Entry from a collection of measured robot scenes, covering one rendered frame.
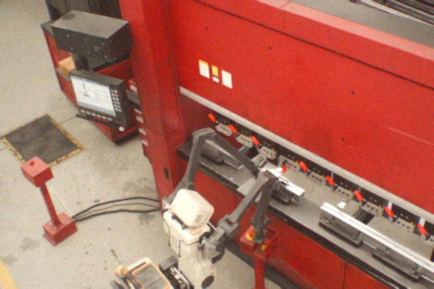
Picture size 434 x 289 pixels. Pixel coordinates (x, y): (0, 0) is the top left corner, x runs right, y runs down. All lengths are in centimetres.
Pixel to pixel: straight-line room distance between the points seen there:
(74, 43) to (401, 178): 227
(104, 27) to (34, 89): 343
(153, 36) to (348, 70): 142
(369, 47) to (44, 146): 414
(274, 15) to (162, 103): 130
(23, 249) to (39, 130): 170
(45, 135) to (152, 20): 290
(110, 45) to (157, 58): 34
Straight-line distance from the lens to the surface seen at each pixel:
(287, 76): 323
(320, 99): 315
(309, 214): 378
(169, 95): 406
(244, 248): 379
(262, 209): 336
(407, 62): 271
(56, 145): 610
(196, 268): 348
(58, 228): 504
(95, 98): 407
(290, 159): 359
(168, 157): 432
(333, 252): 370
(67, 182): 562
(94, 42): 379
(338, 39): 287
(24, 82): 736
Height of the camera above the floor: 364
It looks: 40 degrees down
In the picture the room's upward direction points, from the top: 5 degrees counter-clockwise
